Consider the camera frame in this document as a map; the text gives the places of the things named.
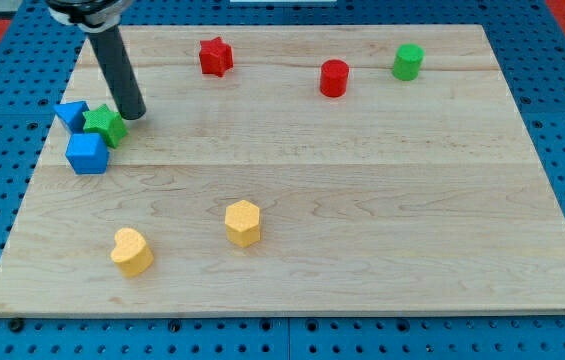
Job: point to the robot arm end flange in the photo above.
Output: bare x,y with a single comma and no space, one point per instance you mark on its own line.
90,15

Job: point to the yellow hexagon block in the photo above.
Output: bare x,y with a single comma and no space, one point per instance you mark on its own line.
242,222

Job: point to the light wooden board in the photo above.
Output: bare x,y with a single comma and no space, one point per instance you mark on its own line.
399,198

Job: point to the red cylinder block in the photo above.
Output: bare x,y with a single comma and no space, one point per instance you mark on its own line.
334,78

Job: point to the red star block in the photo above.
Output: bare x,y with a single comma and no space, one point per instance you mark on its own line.
216,57

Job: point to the yellow heart block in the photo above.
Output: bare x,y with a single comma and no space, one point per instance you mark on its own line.
131,253

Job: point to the green cylinder block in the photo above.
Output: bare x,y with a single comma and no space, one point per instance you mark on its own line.
407,62

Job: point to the green star block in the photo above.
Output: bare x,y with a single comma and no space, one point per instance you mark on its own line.
107,123

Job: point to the blue cube block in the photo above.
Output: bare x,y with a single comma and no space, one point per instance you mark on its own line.
87,153

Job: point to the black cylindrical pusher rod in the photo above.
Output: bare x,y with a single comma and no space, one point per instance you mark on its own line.
114,62

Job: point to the blue triangle block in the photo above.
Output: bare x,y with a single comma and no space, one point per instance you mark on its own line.
71,115

